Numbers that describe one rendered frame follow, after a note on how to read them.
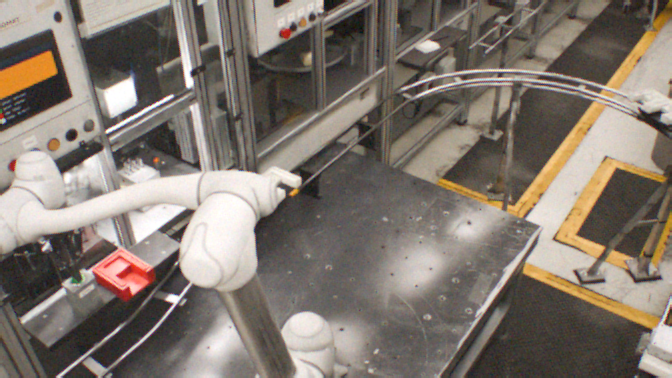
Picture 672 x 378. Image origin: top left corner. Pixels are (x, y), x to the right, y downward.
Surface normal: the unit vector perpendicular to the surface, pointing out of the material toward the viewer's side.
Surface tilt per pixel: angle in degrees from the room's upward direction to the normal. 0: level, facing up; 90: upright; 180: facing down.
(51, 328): 0
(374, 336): 0
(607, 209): 0
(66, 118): 90
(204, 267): 85
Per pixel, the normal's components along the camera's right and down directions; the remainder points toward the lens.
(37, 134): 0.81, 0.35
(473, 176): -0.01, -0.79
